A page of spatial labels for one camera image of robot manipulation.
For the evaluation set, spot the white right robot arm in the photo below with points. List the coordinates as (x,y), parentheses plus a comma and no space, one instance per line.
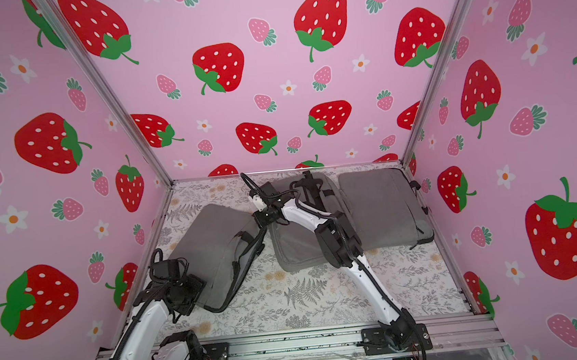
(342,248)

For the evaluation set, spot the grey laptop sleeve bag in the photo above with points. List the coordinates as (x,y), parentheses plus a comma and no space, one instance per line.
(385,209)

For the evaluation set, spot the grey backpack with black straps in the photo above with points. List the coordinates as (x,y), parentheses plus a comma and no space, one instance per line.
(296,247)

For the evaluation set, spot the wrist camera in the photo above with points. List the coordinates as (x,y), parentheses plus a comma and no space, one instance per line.
(167,271)
(266,196)

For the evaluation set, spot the aluminium frame post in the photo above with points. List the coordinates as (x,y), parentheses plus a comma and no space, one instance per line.
(82,57)
(453,29)

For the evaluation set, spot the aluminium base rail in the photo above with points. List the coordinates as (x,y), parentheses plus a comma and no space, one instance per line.
(461,337)

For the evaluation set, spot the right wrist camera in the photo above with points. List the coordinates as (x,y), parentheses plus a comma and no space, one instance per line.
(266,196)

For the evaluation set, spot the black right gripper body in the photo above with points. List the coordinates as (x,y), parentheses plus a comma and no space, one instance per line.
(273,214)

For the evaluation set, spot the aluminium frame post left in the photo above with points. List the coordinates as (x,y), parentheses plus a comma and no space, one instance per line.
(82,57)

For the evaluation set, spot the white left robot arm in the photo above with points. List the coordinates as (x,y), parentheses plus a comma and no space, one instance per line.
(155,305)

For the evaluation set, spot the aluminium frame post right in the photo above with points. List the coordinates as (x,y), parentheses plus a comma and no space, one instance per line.
(453,29)

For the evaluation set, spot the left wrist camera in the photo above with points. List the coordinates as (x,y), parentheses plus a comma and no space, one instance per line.
(167,271)

